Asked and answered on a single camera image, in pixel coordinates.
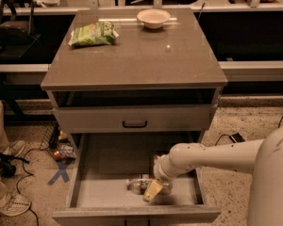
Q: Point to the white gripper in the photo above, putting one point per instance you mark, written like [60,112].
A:
[159,169]

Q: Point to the clear plastic water bottle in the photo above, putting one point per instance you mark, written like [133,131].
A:
[141,182]

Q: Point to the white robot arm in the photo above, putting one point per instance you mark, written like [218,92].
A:
[262,158]

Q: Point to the open grey middle drawer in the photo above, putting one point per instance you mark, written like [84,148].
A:
[99,195]

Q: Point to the closed grey upper drawer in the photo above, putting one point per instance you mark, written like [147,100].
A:
[108,119]

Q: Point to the grey cabinet with counter top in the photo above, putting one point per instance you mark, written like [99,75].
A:
[173,65]

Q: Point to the black power adapter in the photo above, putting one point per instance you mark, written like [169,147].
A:
[236,138]

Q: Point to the blue tape cross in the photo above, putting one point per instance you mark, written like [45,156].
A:
[62,171]

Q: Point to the white sneaker near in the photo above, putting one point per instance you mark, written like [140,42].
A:
[14,204]

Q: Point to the white sneaker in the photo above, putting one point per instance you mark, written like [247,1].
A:
[14,204]
[16,147]

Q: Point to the white sneaker far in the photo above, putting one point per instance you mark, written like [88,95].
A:
[16,147]

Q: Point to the green chip bag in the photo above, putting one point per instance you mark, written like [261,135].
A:
[99,33]

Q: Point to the white bowl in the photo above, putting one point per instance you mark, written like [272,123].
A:
[153,18]

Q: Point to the black chair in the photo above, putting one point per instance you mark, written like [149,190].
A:
[18,39]

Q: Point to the black drawer handle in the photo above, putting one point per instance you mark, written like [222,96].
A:
[134,124]

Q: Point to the wire basket with items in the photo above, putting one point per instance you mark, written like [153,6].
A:
[56,143]

